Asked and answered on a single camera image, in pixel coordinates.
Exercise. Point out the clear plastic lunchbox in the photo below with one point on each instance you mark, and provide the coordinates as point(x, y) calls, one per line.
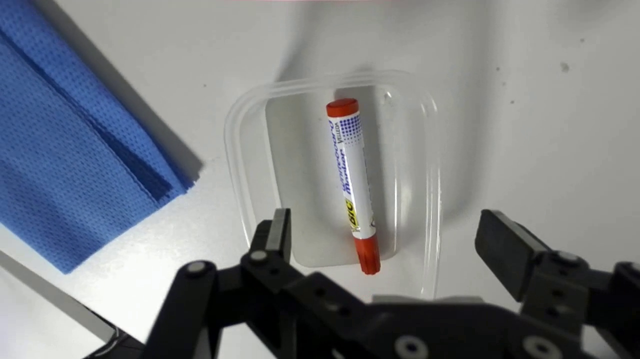
point(293, 165)

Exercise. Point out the folded blue cloth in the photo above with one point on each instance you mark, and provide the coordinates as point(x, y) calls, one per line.
point(67, 145)

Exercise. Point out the orange capped white marker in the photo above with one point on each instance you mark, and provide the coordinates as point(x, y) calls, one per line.
point(353, 179)

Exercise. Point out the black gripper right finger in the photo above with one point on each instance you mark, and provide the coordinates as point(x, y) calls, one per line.
point(513, 251)

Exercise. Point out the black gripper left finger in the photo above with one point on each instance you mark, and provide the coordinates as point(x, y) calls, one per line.
point(266, 291)

